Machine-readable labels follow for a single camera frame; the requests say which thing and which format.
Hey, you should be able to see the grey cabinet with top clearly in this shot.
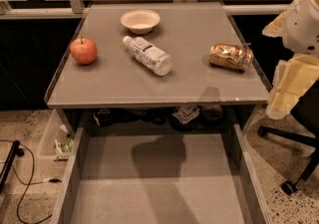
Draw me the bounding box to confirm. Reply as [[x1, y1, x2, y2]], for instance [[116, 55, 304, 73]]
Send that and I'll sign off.
[[44, 1, 275, 136]]

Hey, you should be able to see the black office chair base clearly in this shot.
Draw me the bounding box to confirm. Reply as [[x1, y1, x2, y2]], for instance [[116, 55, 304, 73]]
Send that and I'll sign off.
[[257, 82, 319, 196]]

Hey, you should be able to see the red apple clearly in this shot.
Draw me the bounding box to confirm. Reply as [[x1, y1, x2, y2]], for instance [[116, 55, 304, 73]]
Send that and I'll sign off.
[[70, 37, 98, 65]]

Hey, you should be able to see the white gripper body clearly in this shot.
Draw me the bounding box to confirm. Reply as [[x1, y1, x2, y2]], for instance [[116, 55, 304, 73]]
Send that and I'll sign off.
[[282, 0, 319, 54]]

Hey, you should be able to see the black bar on floor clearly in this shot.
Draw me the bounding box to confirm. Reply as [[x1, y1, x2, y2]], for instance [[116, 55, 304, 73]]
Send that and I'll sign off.
[[0, 140, 20, 192]]

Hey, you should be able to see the white paper bowl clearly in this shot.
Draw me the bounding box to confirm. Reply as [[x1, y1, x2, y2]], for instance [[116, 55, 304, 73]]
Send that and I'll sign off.
[[120, 9, 160, 35]]

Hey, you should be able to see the open grey top drawer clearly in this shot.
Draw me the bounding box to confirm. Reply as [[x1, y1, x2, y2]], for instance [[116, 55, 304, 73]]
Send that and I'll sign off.
[[52, 124, 272, 224]]

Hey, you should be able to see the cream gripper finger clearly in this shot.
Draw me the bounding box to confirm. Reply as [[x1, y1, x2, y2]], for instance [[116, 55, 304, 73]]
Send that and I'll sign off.
[[266, 53, 319, 119], [262, 12, 286, 38]]

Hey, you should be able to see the clear plastic water bottle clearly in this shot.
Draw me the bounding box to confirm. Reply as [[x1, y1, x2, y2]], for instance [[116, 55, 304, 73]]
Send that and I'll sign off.
[[123, 36, 172, 76]]

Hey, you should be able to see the crushed gold soda can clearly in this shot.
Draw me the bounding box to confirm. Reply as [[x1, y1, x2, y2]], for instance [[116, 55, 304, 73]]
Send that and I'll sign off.
[[209, 44, 253, 72]]

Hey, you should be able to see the black cable on floor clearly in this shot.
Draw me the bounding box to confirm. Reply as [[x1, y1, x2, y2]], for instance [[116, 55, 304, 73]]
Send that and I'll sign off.
[[0, 139, 63, 224]]

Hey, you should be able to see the black item on shelf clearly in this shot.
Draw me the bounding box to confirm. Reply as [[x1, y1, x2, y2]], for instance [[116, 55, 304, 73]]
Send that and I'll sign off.
[[94, 109, 115, 127]]

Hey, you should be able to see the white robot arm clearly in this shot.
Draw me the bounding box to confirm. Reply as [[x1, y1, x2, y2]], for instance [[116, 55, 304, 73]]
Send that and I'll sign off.
[[262, 0, 319, 119]]

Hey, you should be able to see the dark round item on shelf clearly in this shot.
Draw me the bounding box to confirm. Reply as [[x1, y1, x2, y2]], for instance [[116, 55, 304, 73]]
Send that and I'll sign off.
[[200, 105, 223, 127]]

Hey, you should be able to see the clear plastic storage bin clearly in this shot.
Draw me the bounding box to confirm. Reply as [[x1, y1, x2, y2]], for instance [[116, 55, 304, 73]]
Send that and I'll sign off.
[[38, 111, 74, 161]]

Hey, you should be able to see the black and white patterned item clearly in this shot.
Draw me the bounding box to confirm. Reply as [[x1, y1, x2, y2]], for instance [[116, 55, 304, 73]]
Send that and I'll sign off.
[[172, 106, 200, 124]]

